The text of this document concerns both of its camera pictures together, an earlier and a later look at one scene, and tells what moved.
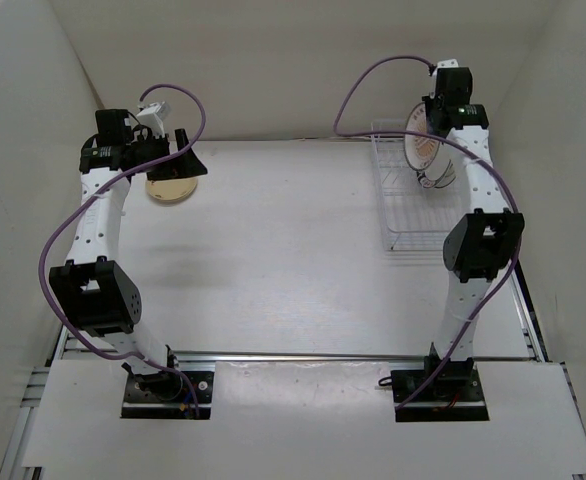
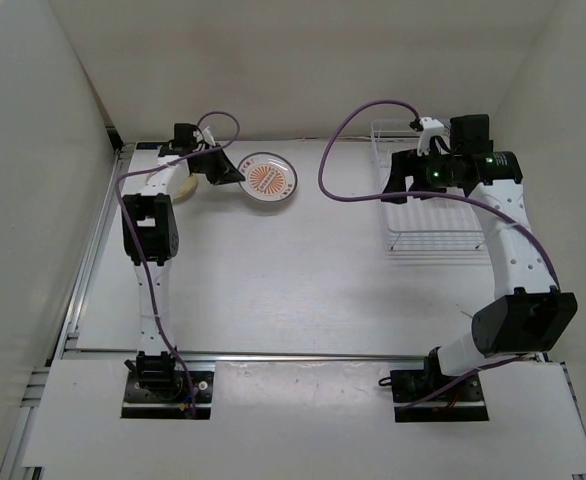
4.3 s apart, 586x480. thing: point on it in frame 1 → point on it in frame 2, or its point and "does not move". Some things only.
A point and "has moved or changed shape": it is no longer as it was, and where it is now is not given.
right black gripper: [430, 101] → [407, 164]
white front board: [317, 416] does not move
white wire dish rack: [414, 216] does not move
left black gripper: [182, 166] → [226, 172]
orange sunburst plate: [421, 150] has moved or changed shape
